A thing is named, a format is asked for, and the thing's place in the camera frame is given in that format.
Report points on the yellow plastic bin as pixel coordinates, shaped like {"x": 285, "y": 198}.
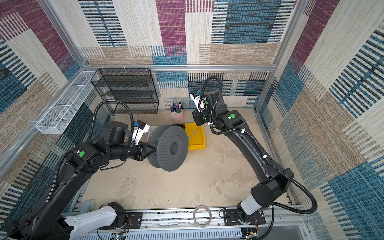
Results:
{"x": 196, "y": 135}

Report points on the white wire mesh basket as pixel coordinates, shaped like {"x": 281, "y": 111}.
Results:
{"x": 59, "y": 116}

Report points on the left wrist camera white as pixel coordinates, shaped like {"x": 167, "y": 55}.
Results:
{"x": 140, "y": 128}

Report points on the clear tubing coil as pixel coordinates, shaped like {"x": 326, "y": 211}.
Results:
{"x": 202, "y": 216}

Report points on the black mesh shelf rack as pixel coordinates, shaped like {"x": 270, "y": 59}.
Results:
{"x": 135, "y": 87}

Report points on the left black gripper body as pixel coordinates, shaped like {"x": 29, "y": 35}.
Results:
{"x": 139, "y": 151}

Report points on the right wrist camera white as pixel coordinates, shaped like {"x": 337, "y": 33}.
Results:
{"x": 200, "y": 102}

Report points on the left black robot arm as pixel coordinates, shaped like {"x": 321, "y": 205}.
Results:
{"x": 117, "y": 141}

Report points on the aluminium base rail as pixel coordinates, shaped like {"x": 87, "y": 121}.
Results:
{"x": 177, "y": 224}

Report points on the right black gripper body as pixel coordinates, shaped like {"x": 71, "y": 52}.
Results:
{"x": 201, "y": 118}

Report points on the grey filament spool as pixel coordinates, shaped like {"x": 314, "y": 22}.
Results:
{"x": 172, "y": 145}

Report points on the pink pen cup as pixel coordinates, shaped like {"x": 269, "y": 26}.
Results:
{"x": 177, "y": 113}

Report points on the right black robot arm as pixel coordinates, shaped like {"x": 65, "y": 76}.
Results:
{"x": 274, "y": 180}

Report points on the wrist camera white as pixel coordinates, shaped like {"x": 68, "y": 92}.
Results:
{"x": 140, "y": 128}
{"x": 200, "y": 102}

